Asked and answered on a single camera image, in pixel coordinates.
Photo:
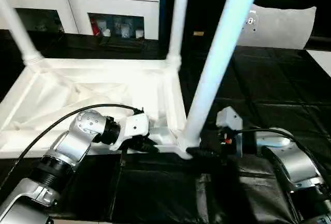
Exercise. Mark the white plastic table top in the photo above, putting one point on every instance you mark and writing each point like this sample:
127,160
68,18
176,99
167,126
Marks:
77,84

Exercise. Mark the white plastic table leg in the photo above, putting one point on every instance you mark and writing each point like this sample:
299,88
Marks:
222,40
18,27
179,14

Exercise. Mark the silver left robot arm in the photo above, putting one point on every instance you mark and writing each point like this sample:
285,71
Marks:
72,136

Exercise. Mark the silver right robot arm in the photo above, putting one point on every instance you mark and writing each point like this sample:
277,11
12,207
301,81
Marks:
292,162

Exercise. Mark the black work mat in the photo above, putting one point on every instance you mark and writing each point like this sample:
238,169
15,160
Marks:
271,92

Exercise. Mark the gold sofa label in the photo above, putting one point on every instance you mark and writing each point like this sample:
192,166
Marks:
198,33

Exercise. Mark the white flat panel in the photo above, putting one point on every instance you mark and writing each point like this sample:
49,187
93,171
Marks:
320,61

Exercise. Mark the grey printed cushion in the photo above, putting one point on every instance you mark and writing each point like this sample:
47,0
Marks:
279,27

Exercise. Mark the black sofa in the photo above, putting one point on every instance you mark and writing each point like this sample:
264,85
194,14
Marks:
201,1

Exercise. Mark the white glass-door cabinet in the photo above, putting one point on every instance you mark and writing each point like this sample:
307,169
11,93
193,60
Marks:
77,1

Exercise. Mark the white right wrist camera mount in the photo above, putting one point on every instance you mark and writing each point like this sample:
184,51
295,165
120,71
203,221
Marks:
230,118

